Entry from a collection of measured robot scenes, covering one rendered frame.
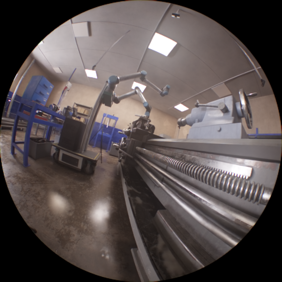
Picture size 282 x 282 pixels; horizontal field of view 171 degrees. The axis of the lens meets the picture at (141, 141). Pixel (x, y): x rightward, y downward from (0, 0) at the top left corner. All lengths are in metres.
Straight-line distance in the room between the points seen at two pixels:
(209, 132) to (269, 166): 0.34
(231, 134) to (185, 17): 2.52
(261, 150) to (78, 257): 0.92
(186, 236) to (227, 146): 0.34
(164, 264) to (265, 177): 0.37
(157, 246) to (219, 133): 0.52
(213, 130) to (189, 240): 0.47
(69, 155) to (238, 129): 1.87
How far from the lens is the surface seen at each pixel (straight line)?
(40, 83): 1.70
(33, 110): 1.49
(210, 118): 0.59
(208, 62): 3.16
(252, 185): 0.23
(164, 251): 0.43
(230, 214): 0.24
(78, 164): 1.68
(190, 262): 0.40
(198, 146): 0.39
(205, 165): 0.36
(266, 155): 0.30
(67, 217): 0.96
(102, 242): 0.84
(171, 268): 0.41
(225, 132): 0.46
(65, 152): 1.75
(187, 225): 0.43
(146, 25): 2.86
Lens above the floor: 0.74
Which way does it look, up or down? 3 degrees up
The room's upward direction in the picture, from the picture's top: 17 degrees clockwise
